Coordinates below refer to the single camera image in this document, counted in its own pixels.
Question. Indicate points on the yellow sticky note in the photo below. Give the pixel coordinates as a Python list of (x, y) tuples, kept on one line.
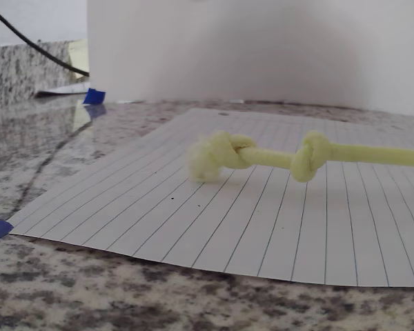
[(78, 58)]

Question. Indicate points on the lined paper sheet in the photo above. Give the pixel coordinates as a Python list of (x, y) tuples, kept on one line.
[(227, 224)]

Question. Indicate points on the white paper scrap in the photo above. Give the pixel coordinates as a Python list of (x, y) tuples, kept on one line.
[(65, 90)]

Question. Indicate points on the white foam board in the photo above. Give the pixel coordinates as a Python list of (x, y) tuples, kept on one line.
[(262, 51)]

